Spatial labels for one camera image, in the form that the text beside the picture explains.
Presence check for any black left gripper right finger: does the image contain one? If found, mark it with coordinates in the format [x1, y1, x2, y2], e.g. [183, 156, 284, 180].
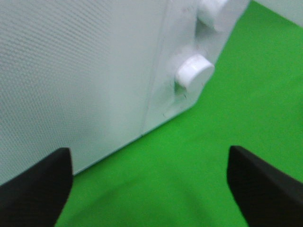
[227, 146, 303, 227]

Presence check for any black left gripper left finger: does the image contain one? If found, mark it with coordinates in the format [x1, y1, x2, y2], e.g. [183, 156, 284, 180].
[0, 148, 73, 227]

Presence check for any white microwave door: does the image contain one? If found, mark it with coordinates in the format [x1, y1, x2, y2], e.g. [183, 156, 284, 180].
[0, 0, 169, 183]

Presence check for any white microwave oven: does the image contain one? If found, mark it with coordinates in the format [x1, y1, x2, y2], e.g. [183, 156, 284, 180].
[143, 0, 249, 133]

